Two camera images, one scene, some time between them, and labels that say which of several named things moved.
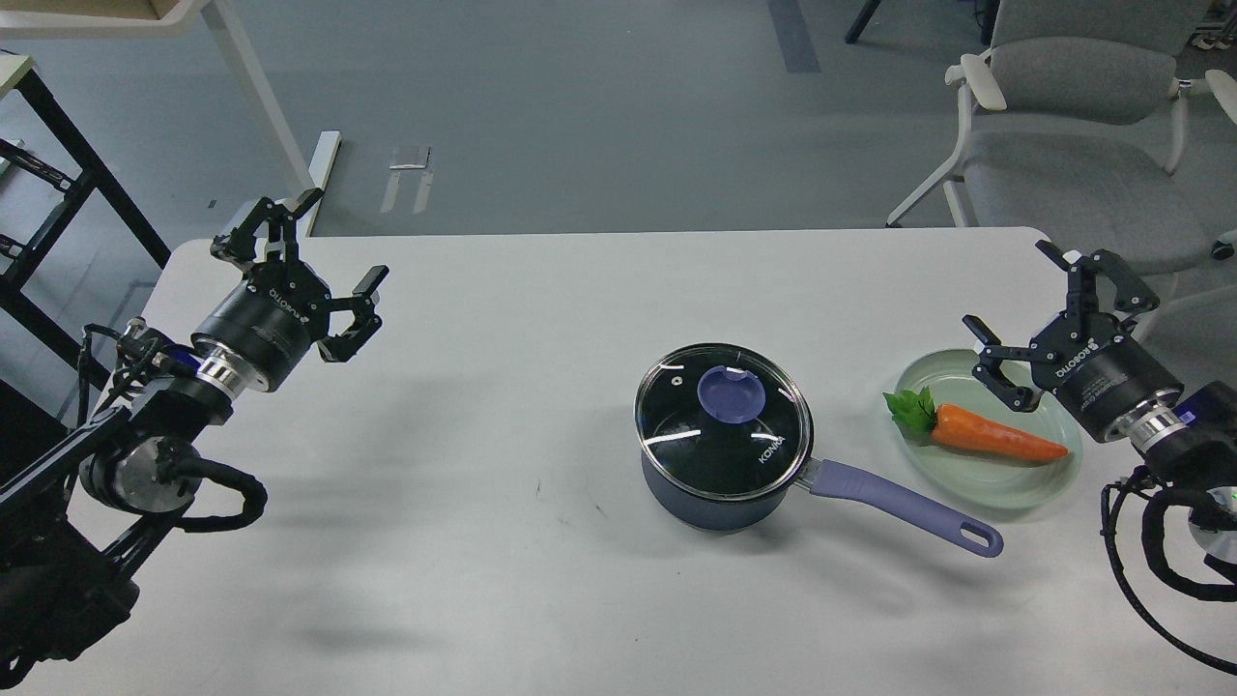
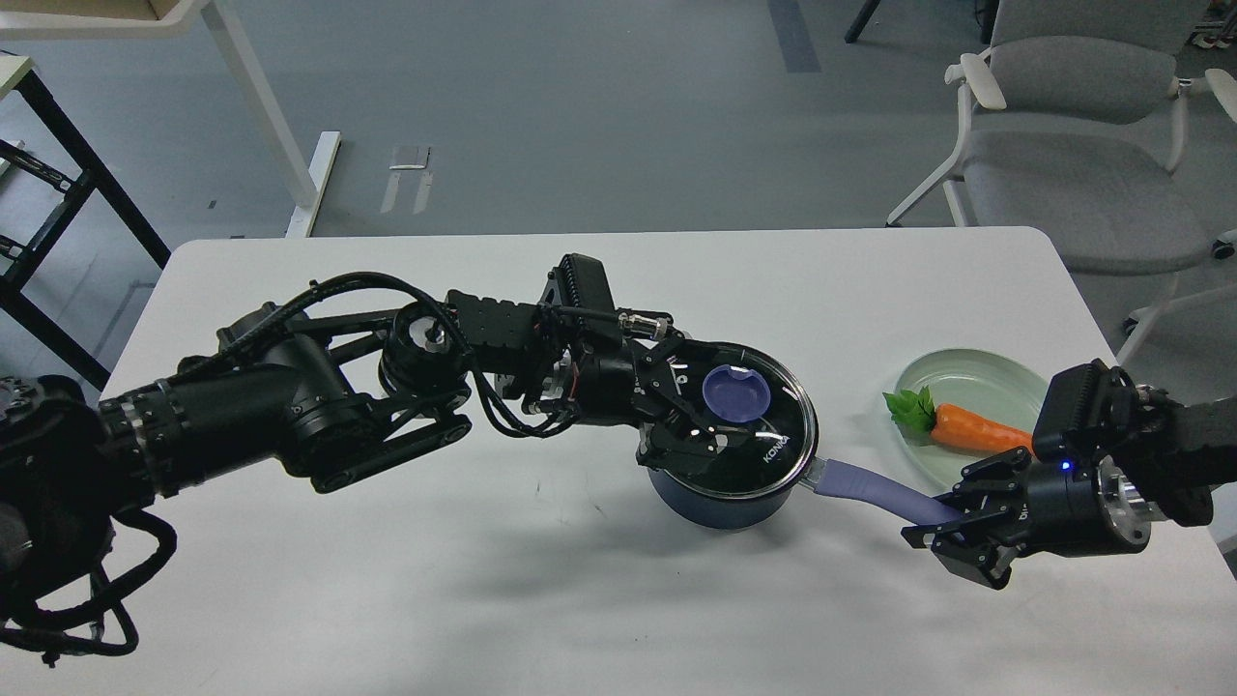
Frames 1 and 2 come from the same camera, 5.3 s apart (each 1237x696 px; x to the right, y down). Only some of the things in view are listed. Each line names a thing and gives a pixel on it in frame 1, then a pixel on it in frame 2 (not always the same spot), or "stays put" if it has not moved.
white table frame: (250, 81) stays put
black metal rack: (17, 258) stays put
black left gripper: (281, 311) to (637, 380)
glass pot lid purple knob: (732, 395) stays put
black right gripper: (1096, 376) to (1075, 510)
